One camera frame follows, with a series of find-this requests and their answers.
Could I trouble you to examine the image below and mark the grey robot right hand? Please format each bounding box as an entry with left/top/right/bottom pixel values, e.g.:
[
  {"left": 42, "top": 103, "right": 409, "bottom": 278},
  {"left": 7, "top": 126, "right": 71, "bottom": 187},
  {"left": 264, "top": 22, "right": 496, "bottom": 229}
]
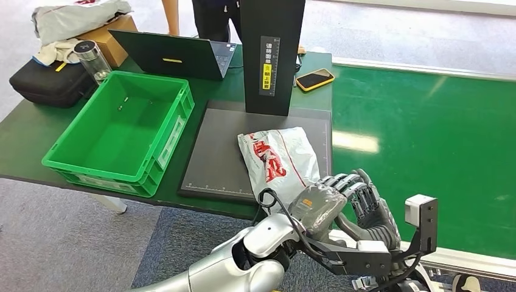
[{"left": 335, "top": 169, "right": 400, "bottom": 243}]

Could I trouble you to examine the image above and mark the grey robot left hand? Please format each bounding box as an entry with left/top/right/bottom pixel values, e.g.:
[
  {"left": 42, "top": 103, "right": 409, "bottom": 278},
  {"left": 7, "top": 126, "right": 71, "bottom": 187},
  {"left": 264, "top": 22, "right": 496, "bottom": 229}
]
[{"left": 288, "top": 172, "right": 368, "bottom": 239}]

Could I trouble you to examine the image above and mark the white plastic package red print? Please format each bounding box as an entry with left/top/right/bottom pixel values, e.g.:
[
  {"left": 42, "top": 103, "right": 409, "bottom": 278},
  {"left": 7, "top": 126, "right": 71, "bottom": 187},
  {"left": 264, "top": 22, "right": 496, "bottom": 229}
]
[{"left": 237, "top": 127, "right": 322, "bottom": 215}]

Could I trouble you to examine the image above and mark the black inbound scanner machine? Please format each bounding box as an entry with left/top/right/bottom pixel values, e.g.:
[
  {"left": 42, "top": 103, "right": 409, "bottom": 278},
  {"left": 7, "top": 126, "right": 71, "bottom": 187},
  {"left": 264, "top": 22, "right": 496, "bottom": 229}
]
[{"left": 178, "top": 0, "right": 334, "bottom": 206}]

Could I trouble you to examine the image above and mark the green conveyor belt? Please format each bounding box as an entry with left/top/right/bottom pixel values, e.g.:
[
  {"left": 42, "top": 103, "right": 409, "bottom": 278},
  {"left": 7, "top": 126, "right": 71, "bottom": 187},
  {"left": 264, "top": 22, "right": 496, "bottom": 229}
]
[{"left": 331, "top": 64, "right": 516, "bottom": 261}]

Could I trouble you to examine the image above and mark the brown cardboard box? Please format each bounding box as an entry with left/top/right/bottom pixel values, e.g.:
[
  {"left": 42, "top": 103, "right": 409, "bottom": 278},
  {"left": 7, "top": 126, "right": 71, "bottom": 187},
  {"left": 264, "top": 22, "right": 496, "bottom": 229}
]
[{"left": 76, "top": 14, "right": 138, "bottom": 69}]

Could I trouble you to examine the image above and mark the smartphone in yellow case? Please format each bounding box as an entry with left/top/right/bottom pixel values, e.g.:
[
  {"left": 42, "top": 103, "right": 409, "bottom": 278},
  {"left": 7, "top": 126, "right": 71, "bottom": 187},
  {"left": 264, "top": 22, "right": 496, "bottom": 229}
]
[{"left": 295, "top": 68, "right": 335, "bottom": 92}]

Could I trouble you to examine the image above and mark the person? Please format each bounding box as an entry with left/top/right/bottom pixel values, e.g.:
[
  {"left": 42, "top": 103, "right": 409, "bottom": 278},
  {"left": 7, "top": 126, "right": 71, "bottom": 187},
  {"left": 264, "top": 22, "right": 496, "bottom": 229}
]
[{"left": 161, "top": 0, "right": 307, "bottom": 55}]

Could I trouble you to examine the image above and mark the black laptop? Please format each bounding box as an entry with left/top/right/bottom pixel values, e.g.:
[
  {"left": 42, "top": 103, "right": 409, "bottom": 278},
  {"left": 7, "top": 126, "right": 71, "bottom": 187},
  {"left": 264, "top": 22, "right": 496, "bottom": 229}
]
[{"left": 108, "top": 29, "right": 238, "bottom": 82}]

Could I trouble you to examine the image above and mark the green plastic crate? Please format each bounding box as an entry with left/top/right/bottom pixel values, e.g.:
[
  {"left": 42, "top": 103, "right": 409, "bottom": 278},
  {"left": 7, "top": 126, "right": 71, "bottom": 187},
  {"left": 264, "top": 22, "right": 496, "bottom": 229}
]
[{"left": 41, "top": 71, "right": 195, "bottom": 199}]

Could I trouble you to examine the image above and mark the white table leg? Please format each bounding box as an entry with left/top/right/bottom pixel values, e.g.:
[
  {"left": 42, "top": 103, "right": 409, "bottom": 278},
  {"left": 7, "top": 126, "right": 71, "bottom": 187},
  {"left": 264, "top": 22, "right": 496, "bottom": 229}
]
[{"left": 90, "top": 194, "right": 128, "bottom": 214}]

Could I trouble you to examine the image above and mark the clear bottle black lid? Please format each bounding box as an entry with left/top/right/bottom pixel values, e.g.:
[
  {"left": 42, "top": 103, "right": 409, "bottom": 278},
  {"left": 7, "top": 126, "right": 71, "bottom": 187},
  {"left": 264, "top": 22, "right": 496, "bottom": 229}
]
[{"left": 72, "top": 40, "right": 111, "bottom": 85}]

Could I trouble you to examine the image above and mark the grey plastic parcel bag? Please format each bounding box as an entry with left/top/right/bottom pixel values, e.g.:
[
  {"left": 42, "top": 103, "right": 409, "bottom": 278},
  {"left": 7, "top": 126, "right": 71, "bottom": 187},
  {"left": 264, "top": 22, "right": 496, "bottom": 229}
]
[{"left": 31, "top": 0, "right": 132, "bottom": 47}]

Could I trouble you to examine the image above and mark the white crumpled cloth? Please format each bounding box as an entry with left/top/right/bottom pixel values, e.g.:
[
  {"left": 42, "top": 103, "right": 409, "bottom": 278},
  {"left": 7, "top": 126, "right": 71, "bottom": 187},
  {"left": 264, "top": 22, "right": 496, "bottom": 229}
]
[{"left": 32, "top": 38, "right": 83, "bottom": 68}]

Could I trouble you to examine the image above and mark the black zip carrying case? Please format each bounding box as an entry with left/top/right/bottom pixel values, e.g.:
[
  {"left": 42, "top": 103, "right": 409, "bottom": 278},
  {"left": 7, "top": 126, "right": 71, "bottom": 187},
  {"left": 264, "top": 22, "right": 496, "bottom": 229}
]
[{"left": 8, "top": 59, "right": 96, "bottom": 109}]

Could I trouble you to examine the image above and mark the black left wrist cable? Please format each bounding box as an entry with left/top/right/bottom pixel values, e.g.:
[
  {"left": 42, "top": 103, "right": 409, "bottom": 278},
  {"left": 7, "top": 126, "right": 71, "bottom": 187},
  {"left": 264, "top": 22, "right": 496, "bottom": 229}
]
[{"left": 257, "top": 187, "right": 324, "bottom": 260}]

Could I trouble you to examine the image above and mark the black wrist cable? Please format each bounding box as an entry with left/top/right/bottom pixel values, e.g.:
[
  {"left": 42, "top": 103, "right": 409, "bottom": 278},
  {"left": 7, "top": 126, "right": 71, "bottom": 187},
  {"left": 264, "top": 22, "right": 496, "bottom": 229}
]
[
  {"left": 257, "top": 187, "right": 324, "bottom": 260},
  {"left": 369, "top": 251, "right": 425, "bottom": 292}
]

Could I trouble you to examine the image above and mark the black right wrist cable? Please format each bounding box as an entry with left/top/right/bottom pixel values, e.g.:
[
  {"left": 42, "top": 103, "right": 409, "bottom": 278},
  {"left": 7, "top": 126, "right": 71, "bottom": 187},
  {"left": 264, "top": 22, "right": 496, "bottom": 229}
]
[{"left": 369, "top": 251, "right": 425, "bottom": 292}]

